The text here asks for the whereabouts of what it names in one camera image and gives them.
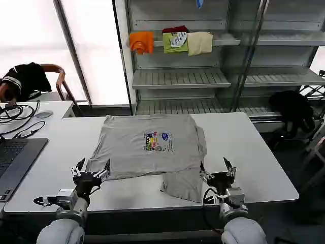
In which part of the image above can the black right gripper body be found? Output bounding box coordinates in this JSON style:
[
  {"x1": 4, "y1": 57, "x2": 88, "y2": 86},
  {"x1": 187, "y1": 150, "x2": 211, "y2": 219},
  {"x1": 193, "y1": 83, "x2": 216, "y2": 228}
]
[{"x1": 206, "y1": 171, "x2": 236, "y2": 195}]

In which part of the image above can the grey computer mouse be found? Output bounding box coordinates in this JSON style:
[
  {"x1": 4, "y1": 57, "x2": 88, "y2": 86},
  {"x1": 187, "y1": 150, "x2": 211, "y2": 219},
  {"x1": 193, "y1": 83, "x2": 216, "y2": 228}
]
[{"x1": 34, "y1": 110, "x2": 54, "y2": 118}]

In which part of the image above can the grey window post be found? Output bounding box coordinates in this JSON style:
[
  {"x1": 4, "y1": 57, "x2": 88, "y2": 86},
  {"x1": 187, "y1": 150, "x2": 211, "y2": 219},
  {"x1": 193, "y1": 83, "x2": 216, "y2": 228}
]
[{"x1": 52, "y1": 0, "x2": 93, "y2": 105}]

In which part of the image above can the grey printed t-shirt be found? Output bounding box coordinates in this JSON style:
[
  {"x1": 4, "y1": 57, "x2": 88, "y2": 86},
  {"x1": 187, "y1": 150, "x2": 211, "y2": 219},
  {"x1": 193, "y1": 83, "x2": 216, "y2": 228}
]
[{"x1": 85, "y1": 114, "x2": 208, "y2": 204}]

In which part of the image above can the dark metal table frame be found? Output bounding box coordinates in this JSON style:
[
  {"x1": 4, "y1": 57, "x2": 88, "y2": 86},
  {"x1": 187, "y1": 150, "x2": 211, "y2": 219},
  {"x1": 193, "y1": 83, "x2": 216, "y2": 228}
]
[{"x1": 1, "y1": 204, "x2": 223, "y2": 241}]

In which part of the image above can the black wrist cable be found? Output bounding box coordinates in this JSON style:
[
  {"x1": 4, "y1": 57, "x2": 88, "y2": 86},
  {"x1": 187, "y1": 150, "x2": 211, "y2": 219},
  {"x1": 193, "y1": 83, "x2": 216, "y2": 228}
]
[
  {"x1": 33, "y1": 195, "x2": 59, "y2": 207},
  {"x1": 201, "y1": 187, "x2": 225, "y2": 231}
]

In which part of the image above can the empty grey metal shelf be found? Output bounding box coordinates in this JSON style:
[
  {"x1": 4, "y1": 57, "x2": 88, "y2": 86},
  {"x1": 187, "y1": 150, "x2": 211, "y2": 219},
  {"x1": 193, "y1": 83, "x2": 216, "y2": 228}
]
[{"x1": 228, "y1": 0, "x2": 325, "y2": 126}]

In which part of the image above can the black laptop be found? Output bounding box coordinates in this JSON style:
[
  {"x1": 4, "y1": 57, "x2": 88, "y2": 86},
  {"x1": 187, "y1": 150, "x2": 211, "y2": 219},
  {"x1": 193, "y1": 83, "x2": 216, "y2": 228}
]
[{"x1": 0, "y1": 137, "x2": 49, "y2": 203}]

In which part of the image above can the coiled black cable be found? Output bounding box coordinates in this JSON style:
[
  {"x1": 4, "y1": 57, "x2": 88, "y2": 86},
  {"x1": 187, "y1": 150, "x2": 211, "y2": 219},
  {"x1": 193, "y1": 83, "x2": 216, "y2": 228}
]
[{"x1": 0, "y1": 100, "x2": 41, "y2": 126}]

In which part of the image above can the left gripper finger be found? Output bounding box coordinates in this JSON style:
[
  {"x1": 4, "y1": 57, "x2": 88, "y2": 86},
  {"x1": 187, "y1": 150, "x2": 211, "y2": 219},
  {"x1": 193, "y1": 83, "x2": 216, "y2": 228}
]
[
  {"x1": 71, "y1": 157, "x2": 86, "y2": 178},
  {"x1": 93, "y1": 158, "x2": 111, "y2": 180}
]

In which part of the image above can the grey metal stand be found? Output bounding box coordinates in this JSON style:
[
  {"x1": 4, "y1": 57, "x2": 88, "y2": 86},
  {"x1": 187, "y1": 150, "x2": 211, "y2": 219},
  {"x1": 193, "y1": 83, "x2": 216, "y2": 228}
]
[{"x1": 302, "y1": 121, "x2": 325, "y2": 184}]

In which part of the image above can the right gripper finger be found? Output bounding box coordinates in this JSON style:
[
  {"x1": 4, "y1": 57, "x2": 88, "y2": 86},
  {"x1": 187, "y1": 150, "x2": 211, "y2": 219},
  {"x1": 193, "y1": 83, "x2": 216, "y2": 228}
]
[
  {"x1": 223, "y1": 157, "x2": 238, "y2": 177},
  {"x1": 199, "y1": 160, "x2": 212, "y2": 181}
]

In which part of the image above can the grey shelf with folded shirts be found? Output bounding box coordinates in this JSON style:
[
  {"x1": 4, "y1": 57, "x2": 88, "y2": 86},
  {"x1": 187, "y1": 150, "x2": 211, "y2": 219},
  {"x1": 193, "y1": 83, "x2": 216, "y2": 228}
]
[{"x1": 112, "y1": 0, "x2": 242, "y2": 117}]

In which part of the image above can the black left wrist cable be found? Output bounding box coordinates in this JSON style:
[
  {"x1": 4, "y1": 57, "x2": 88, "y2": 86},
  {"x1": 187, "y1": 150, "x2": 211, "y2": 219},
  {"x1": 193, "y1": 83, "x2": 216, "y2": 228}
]
[{"x1": 33, "y1": 195, "x2": 59, "y2": 207}]

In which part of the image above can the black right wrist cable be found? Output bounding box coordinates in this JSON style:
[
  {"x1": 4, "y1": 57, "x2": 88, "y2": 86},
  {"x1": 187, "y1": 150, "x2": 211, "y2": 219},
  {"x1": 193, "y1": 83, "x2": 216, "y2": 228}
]
[{"x1": 201, "y1": 187, "x2": 225, "y2": 231}]

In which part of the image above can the brown wooden chair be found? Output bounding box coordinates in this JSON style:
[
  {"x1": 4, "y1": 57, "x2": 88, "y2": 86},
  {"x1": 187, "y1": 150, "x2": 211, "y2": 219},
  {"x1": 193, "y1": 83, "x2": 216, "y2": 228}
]
[{"x1": 0, "y1": 64, "x2": 82, "y2": 116}]

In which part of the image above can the black cable with adapter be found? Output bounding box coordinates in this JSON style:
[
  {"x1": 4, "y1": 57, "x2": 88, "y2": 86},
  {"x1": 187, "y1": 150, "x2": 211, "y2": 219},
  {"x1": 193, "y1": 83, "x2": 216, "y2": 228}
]
[{"x1": 0, "y1": 120, "x2": 47, "y2": 140}]

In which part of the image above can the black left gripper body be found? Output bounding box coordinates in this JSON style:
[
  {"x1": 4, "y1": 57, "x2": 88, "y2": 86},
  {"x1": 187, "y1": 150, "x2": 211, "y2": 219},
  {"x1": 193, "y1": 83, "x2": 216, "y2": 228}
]
[{"x1": 72, "y1": 172, "x2": 103, "y2": 198}]

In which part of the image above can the black jacket with stripes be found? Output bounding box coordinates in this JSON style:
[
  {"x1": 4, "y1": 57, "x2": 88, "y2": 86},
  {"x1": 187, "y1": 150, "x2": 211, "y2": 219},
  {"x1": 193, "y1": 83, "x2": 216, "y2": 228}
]
[{"x1": 1, "y1": 62, "x2": 52, "y2": 103}]

